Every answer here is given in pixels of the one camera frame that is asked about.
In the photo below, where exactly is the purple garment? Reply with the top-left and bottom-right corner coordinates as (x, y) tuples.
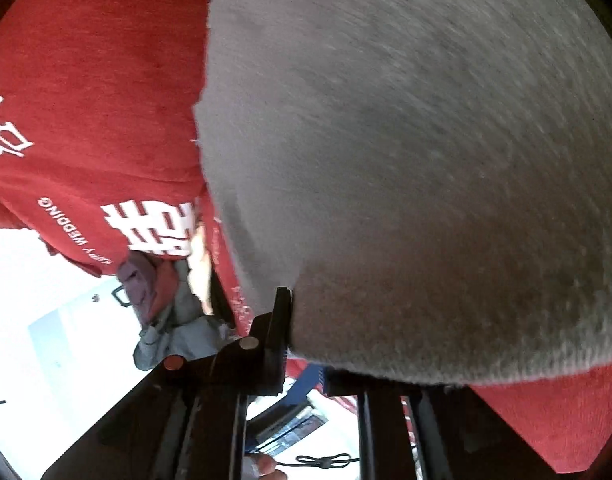
(117, 251), (159, 327)

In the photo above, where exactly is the blue white box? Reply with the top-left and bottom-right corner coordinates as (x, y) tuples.
(250, 404), (331, 457)

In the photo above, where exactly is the grey clothes pile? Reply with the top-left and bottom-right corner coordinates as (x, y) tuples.
(133, 260), (237, 372)

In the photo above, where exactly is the grey garment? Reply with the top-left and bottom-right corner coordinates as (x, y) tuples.
(192, 0), (612, 390)

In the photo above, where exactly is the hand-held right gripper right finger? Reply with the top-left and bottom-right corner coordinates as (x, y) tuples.
(285, 364), (557, 480)

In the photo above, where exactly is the black cable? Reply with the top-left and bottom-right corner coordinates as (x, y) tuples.
(295, 452), (363, 469)

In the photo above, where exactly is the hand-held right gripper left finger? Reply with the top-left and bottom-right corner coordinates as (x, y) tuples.
(41, 287), (293, 480)

